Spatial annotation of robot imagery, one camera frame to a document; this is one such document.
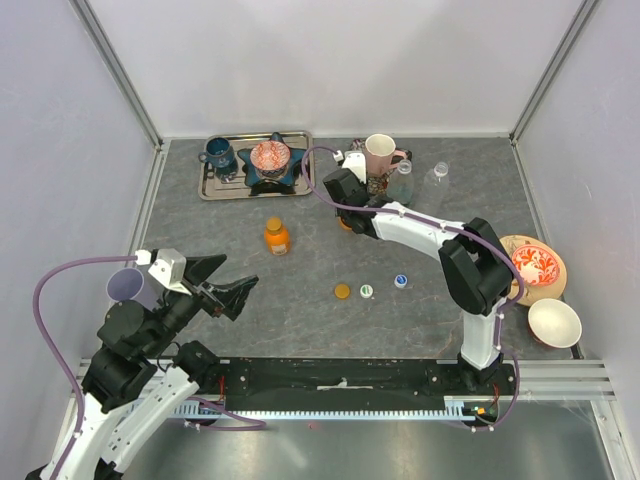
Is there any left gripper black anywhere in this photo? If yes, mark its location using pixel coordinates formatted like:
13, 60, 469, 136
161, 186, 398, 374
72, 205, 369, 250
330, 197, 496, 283
144, 252, 259, 355

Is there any orange juice bottle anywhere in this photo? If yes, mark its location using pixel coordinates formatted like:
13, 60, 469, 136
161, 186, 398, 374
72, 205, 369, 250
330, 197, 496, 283
264, 217, 291, 256
338, 217, 352, 231

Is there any water bottle green label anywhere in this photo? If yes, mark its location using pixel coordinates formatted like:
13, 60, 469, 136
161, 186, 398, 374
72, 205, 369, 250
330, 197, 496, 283
386, 160, 414, 206

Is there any clear plastic bottle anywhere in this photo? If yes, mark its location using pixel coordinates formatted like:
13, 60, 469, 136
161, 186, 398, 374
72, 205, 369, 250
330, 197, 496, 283
422, 162, 450, 215

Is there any gold bottle cap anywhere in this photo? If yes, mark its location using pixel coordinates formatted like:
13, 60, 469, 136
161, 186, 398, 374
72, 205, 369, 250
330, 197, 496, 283
334, 283, 351, 300

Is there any white green bottle cap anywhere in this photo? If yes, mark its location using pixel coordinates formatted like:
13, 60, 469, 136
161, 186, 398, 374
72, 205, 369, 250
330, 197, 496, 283
359, 284, 374, 299

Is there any blue white bottle cap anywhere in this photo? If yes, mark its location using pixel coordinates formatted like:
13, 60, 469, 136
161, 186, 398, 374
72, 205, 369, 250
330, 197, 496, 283
394, 274, 408, 289

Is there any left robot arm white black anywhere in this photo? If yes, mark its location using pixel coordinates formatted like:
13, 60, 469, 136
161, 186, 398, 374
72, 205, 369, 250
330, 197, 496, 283
27, 249, 259, 479

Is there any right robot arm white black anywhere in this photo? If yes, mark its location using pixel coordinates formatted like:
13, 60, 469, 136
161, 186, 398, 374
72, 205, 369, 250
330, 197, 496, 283
323, 169, 519, 394

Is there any black floral square plate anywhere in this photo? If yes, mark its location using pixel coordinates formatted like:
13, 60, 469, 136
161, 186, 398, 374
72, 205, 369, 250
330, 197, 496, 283
349, 138, 413, 195

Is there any pink mug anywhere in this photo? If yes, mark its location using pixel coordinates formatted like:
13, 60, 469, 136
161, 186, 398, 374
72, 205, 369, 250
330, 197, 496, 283
363, 133, 408, 177

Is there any blue star-shaped plate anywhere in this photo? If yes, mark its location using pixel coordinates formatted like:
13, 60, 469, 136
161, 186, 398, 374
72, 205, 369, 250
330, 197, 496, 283
236, 132, 306, 188

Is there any purple cup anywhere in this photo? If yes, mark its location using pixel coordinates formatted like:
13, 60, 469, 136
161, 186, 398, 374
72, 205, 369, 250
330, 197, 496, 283
106, 268, 160, 311

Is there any metal tray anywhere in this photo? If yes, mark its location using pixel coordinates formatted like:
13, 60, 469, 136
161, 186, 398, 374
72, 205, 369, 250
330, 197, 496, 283
198, 130, 318, 201

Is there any blue mug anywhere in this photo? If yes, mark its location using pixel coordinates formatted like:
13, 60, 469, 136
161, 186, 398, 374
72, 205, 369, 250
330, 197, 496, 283
198, 137, 236, 169

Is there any red white patterned bowl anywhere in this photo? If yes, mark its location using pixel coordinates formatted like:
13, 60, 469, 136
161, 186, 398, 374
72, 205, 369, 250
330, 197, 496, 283
511, 244, 561, 286

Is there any beige plate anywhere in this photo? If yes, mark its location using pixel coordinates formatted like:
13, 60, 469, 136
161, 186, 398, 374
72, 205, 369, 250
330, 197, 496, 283
500, 235, 568, 307

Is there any white bowl red rim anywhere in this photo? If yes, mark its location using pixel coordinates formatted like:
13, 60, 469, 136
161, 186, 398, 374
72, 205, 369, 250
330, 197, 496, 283
528, 298, 583, 349

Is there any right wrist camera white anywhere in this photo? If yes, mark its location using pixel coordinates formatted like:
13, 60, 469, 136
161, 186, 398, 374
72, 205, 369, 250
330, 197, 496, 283
333, 150, 367, 184

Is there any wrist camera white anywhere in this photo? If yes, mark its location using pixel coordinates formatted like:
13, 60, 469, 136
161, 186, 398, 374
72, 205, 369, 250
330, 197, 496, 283
134, 248, 190, 295
333, 150, 367, 184

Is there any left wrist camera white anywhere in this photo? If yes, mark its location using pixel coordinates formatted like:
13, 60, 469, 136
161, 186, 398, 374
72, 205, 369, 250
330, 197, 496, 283
134, 248, 190, 295

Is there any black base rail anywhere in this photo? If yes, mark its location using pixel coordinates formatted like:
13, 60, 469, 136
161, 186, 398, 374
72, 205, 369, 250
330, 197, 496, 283
173, 341, 517, 411

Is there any slotted cable duct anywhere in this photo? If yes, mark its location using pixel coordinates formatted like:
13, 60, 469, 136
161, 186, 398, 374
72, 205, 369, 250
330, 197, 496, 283
170, 397, 502, 426

